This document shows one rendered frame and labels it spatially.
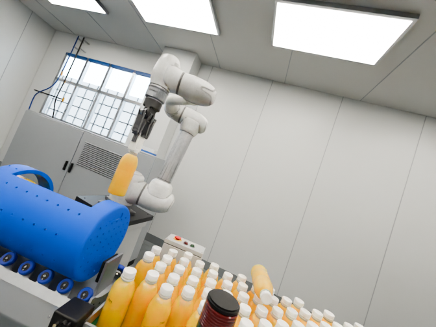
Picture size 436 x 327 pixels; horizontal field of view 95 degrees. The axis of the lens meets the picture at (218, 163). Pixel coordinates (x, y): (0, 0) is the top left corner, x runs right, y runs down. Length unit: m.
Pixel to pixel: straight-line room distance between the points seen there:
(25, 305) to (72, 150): 2.36
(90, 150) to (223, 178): 1.96
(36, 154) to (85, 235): 2.85
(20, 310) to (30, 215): 0.29
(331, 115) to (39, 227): 3.64
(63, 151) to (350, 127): 4.12
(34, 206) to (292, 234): 3.12
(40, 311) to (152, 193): 0.73
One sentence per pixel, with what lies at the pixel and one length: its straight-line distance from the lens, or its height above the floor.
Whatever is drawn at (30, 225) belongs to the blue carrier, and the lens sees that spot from 0.90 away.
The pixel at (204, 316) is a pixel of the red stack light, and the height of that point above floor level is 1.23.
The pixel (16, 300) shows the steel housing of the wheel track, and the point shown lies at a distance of 1.00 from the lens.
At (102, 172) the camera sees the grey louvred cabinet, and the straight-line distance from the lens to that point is 2.77.
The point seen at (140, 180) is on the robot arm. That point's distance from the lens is 1.40.
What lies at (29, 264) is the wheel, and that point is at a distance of 0.98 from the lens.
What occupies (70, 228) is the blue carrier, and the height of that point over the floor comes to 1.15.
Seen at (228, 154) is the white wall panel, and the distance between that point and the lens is 3.45.
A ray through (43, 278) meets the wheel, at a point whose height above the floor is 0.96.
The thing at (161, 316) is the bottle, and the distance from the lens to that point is 0.73.
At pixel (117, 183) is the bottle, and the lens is 0.91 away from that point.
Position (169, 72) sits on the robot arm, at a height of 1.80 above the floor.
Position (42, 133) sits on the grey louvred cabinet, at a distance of 3.59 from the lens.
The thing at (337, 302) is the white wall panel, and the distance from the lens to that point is 3.82.
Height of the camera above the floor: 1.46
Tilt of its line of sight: 4 degrees up
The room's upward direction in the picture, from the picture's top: 21 degrees clockwise
